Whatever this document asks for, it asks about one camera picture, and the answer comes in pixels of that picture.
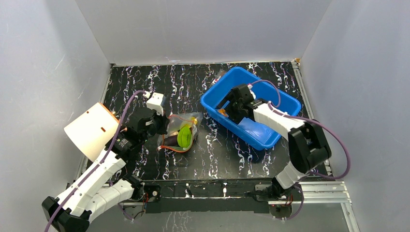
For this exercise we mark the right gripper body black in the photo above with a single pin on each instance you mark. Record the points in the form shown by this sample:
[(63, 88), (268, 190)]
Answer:
[(232, 106)]

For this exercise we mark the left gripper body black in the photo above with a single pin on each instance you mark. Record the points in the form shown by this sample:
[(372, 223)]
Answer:
[(158, 125)]

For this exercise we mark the orange toy food piece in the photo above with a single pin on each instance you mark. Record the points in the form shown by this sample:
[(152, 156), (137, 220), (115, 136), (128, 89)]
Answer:
[(223, 112)]

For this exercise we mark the purple toy eggplant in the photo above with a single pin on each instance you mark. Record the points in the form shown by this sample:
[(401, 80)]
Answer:
[(171, 141)]

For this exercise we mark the white toy garlic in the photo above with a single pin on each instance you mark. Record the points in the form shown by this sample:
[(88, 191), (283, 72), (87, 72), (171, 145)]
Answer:
[(175, 133)]

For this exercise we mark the clear zip bag orange zipper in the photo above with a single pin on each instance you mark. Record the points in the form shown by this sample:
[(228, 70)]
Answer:
[(176, 122)]

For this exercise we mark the blue plastic bin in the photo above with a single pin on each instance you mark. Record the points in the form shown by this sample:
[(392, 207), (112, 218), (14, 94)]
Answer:
[(255, 134)]

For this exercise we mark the green toy leaf vegetable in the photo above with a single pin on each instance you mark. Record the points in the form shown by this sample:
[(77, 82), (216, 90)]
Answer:
[(184, 136)]

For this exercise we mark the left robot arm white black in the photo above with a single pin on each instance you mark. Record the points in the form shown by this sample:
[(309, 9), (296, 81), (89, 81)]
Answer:
[(109, 145)]

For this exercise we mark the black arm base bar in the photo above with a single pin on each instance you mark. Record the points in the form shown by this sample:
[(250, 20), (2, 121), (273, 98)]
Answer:
[(218, 195)]

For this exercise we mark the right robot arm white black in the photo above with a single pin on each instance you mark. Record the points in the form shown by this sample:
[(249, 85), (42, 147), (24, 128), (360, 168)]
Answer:
[(308, 146)]

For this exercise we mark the small clear marker box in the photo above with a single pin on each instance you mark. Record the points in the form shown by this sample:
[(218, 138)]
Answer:
[(218, 76)]

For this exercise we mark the white paper towel roll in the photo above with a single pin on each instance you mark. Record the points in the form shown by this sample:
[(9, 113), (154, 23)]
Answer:
[(92, 130)]

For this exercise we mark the black marbled table mat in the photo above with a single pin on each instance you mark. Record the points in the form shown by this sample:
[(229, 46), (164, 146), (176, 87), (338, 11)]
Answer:
[(216, 154)]

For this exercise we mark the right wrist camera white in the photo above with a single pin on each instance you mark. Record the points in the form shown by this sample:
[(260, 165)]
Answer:
[(251, 90)]

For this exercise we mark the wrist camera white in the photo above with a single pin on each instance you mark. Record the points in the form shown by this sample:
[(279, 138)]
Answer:
[(251, 90), (155, 102)]

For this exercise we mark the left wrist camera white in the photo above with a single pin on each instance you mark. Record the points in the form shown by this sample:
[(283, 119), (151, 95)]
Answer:
[(155, 102)]

